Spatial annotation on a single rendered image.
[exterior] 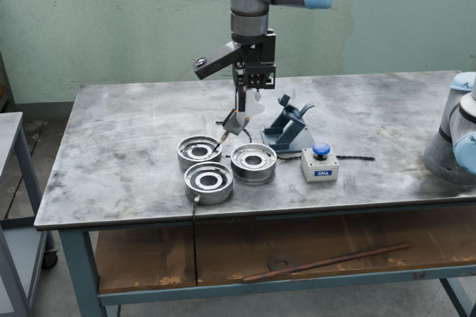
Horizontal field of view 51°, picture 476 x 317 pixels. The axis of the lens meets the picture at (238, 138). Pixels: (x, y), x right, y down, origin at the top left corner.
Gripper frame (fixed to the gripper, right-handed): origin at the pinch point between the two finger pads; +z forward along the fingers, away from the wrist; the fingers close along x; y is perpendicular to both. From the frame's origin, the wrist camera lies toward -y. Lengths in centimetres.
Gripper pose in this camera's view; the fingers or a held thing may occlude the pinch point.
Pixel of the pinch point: (238, 117)
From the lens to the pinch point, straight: 109.5
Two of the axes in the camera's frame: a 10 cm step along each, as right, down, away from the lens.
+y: 9.9, -0.7, 1.1
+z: 0.0, 8.3, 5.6
